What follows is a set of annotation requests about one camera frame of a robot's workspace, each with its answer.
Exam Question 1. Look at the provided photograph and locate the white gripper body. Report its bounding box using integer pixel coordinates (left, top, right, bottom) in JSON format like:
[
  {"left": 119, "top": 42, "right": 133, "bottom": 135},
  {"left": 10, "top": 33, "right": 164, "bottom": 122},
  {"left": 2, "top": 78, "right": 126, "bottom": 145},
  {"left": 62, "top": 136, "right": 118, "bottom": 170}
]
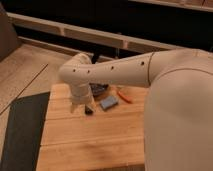
[{"left": 70, "top": 84, "right": 92, "bottom": 112}]

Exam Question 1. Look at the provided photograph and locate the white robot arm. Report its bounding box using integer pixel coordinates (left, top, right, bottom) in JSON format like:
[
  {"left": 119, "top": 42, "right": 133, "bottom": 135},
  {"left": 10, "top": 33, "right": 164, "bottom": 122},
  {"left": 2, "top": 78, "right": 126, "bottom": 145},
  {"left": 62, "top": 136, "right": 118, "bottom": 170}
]
[{"left": 59, "top": 49, "right": 213, "bottom": 171}]

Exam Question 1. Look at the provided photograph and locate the black frying pan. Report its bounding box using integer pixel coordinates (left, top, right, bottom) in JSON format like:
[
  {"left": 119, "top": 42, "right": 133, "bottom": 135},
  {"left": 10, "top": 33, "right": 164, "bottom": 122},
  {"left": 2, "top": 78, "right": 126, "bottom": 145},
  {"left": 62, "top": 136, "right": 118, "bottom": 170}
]
[{"left": 85, "top": 83, "right": 109, "bottom": 115}]

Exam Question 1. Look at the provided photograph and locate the blue sponge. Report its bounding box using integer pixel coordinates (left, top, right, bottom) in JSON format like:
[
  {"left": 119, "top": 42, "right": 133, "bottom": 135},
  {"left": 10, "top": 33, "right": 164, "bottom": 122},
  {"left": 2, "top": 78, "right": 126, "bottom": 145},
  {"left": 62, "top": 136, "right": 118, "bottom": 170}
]
[{"left": 100, "top": 96, "right": 118, "bottom": 110}]

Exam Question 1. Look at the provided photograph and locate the orange carrot toy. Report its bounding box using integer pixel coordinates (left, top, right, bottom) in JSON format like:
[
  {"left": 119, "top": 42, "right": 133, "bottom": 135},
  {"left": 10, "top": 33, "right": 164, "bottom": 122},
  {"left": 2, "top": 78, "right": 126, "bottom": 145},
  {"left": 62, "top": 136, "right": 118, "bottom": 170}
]
[{"left": 117, "top": 91, "right": 132, "bottom": 103}]

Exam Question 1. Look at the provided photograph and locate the dark floor mat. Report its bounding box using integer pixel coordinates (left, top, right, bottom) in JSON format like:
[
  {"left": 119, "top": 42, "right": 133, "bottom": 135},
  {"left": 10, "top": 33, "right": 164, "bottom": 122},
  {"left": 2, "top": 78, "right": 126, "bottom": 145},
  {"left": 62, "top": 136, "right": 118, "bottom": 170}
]
[{"left": 0, "top": 92, "right": 50, "bottom": 171}]

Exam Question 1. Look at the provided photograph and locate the dark couch corner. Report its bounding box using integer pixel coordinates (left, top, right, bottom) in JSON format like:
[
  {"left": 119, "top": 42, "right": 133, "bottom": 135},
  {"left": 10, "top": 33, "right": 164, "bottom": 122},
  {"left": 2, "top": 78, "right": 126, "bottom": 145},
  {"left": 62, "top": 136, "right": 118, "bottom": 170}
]
[{"left": 0, "top": 2, "right": 21, "bottom": 62}]

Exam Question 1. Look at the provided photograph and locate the white wall rail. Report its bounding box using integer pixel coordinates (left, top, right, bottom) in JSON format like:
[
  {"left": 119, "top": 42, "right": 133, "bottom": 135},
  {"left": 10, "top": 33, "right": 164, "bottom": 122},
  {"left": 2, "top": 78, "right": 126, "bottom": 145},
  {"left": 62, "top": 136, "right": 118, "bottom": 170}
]
[{"left": 6, "top": 11, "right": 188, "bottom": 54}]

